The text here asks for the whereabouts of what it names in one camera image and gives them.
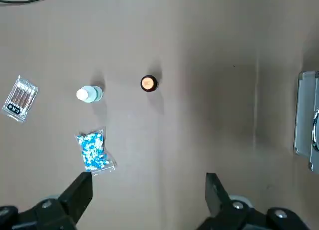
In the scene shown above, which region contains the silver aluminium medicine case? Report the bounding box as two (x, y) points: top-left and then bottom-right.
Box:
(293, 70), (319, 176)

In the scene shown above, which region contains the clear bottle white cap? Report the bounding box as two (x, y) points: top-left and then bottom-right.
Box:
(76, 85), (104, 104)

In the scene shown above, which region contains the bag of blue white capsules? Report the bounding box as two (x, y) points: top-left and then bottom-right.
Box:
(74, 126), (118, 176)

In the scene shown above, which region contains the clear packet of brown swabs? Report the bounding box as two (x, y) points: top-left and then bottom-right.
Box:
(1, 74), (39, 123)

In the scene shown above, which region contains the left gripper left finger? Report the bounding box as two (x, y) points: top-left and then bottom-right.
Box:
(0, 172), (93, 230)

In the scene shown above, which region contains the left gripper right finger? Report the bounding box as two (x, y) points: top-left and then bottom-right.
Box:
(196, 172), (309, 230)

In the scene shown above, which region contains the brown glass bottle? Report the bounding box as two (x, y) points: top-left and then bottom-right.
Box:
(140, 75), (158, 93)

